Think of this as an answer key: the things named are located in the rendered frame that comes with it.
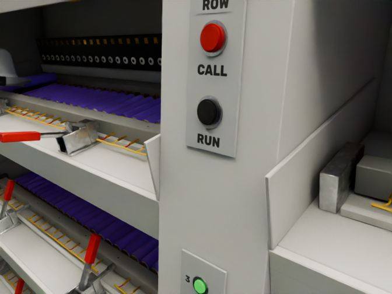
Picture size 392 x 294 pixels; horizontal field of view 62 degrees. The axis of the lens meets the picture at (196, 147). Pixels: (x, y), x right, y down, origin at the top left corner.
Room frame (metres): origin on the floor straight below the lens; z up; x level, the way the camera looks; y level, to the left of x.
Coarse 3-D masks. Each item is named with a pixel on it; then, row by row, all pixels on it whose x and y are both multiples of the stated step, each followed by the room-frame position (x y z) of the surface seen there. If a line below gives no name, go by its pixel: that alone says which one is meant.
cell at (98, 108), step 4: (124, 96) 0.47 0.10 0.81; (128, 96) 0.47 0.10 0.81; (132, 96) 0.47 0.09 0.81; (116, 100) 0.45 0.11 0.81; (120, 100) 0.45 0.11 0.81; (124, 100) 0.46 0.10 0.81; (104, 104) 0.44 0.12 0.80; (108, 104) 0.44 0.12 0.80; (112, 104) 0.44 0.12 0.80; (96, 108) 0.43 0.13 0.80; (100, 108) 0.43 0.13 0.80; (104, 108) 0.43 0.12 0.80
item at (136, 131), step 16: (0, 96) 0.57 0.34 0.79; (16, 96) 0.54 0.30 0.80; (32, 112) 0.50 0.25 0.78; (48, 112) 0.46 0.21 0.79; (64, 112) 0.42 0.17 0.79; (80, 112) 0.41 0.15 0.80; (96, 112) 0.40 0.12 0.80; (64, 128) 0.40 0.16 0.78; (96, 128) 0.38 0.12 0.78; (112, 128) 0.36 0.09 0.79; (128, 128) 0.34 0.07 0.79; (144, 128) 0.32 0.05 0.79; (112, 144) 0.33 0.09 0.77; (128, 144) 0.32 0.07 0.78
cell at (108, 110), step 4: (136, 96) 0.46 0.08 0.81; (140, 96) 0.46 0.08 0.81; (128, 100) 0.44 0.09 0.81; (132, 100) 0.45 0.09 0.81; (136, 100) 0.45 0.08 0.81; (116, 104) 0.43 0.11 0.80; (120, 104) 0.43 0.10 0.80; (124, 104) 0.43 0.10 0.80; (128, 104) 0.44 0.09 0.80; (108, 108) 0.42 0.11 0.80; (112, 108) 0.42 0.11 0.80; (116, 108) 0.42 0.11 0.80; (104, 112) 0.42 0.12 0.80; (108, 112) 0.41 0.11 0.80
